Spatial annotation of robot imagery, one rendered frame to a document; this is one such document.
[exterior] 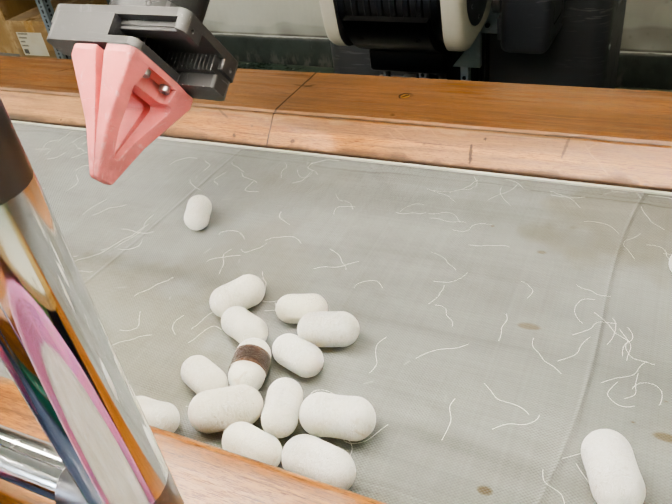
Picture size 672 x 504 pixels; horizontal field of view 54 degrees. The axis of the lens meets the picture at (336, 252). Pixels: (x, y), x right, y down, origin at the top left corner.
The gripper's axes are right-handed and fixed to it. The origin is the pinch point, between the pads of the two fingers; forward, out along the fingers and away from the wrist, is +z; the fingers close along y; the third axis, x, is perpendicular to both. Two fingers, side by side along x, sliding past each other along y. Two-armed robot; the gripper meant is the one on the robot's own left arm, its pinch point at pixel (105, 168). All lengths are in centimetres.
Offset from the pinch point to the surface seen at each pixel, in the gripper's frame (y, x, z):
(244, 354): 12.2, 1.2, 8.7
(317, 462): 18.8, -1.9, 12.4
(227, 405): 13.1, -0.8, 11.3
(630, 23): 20, 177, -123
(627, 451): 31.1, 1.0, 8.4
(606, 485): 30.5, -0.1, 10.0
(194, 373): 10.0, 0.4, 10.3
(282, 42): -112, 190, -117
